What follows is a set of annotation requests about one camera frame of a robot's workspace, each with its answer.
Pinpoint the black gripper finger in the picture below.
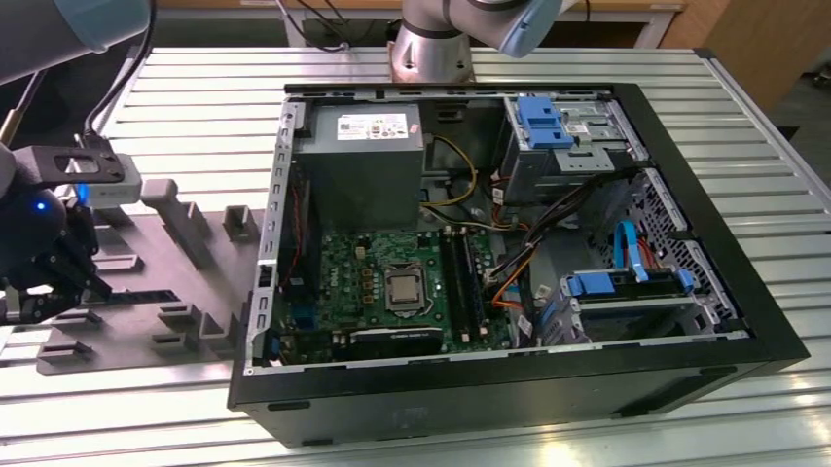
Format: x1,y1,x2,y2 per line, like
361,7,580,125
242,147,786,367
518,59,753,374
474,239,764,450
0,284,87,327
38,203,115,305

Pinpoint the blue RAM stick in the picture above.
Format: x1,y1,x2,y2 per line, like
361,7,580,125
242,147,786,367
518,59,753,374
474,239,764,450
82,288,182,306

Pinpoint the black RAM slot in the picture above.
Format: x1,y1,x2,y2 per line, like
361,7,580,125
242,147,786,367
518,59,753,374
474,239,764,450
441,226,473,342

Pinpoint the grey parts rack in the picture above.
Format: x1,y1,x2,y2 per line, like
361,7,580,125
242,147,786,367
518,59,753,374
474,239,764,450
35,178,271,376

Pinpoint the green motherboard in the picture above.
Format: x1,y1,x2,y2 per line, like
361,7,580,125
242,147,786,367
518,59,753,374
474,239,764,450
275,228,514,364

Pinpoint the grey power supply unit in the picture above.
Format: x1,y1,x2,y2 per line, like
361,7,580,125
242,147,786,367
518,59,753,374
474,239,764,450
293,102,427,230

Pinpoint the black graphics card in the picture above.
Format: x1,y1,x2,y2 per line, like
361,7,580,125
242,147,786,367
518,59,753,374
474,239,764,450
330,324,449,362

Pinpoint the silver CPU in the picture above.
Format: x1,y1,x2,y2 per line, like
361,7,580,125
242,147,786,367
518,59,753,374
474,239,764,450
387,276,425,304

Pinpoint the metal CPU socket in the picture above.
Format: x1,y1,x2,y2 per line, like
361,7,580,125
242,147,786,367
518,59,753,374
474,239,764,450
381,262,435,320

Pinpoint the black PC case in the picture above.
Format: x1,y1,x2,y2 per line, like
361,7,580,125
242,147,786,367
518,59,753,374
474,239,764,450
225,82,812,448

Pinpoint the blue plastic bay latch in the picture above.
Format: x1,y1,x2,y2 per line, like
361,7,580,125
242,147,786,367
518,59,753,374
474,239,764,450
517,96,577,151

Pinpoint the hard disk in blue carrier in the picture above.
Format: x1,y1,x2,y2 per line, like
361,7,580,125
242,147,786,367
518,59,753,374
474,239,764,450
560,269,696,306

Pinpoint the metal optical drive cage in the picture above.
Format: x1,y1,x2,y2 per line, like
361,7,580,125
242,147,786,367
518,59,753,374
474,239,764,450
503,94,652,205

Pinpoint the metal disk bay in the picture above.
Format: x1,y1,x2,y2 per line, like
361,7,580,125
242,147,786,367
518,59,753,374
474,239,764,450
536,291,749,351

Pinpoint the white framed wooden desk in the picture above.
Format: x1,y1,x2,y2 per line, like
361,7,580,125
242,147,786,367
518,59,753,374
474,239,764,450
153,0,690,50

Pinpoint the wooden cabinet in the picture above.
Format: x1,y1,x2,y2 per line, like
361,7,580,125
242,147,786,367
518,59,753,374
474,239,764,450
661,0,831,116

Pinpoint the grey camera cable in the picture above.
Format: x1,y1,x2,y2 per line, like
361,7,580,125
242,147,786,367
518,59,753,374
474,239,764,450
81,0,158,147

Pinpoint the red fan wire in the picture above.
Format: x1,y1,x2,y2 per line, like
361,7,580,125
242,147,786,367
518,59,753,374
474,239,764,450
289,184,311,288

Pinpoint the black hanging cable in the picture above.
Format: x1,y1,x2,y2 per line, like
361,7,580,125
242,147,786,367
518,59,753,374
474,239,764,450
277,0,353,53

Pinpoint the yellow wire bundle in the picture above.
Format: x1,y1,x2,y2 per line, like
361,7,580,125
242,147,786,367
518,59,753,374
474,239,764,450
419,135,479,209

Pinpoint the orange wire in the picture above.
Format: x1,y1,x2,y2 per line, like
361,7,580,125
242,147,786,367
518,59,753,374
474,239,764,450
487,271,529,310

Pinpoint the black cable bundle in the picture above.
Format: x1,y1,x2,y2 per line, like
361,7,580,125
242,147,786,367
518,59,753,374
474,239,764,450
483,164,652,283

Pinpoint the blue SATA cable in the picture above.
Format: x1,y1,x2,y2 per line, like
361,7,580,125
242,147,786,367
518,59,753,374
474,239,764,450
613,221,653,284

